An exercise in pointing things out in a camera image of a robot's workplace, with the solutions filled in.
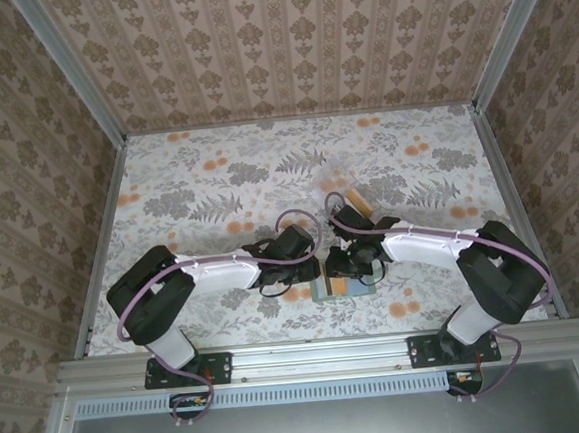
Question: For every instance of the orange card stack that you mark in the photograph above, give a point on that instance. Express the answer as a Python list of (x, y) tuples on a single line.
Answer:
[(358, 201)]

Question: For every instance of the clear acrylic card box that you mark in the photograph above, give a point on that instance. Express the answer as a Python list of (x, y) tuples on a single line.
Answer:
[(331, 173)]

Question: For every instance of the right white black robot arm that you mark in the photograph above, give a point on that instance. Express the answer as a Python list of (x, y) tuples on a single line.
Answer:
[(422, 248)]

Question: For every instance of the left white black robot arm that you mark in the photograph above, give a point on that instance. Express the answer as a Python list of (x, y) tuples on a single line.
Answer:
[(218, 272)]

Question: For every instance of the floral table cover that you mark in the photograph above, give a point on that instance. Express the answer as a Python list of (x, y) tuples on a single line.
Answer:
[(190, 159)]

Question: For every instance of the grey metal panel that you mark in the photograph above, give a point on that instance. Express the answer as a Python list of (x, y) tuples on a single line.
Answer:
[(311, 430)]

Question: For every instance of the black controller board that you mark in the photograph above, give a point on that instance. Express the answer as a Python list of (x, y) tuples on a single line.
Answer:
[(186, 400), (465, 378)]

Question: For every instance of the aluminium front rail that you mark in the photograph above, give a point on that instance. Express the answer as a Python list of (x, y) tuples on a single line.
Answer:
[(320, 357)]

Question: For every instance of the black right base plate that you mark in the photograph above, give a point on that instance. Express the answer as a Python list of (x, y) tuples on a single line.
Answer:
[(423, 351)]

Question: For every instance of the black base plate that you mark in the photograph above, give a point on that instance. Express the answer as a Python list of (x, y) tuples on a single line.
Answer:
[(423, 351), (221, 367)]

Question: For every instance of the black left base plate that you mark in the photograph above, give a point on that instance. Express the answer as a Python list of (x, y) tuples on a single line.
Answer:
[(221, 367)]

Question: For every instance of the aluminium table back rail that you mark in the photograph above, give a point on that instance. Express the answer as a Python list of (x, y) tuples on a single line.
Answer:
[(302, 118)]

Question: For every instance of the aluminium table side rail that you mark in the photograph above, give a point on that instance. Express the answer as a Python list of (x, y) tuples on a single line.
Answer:
[(518, 208), (105, 241)]

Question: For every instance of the aluminium frame post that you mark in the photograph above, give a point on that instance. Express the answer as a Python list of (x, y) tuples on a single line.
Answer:
[(511, 33), (74, 68)]

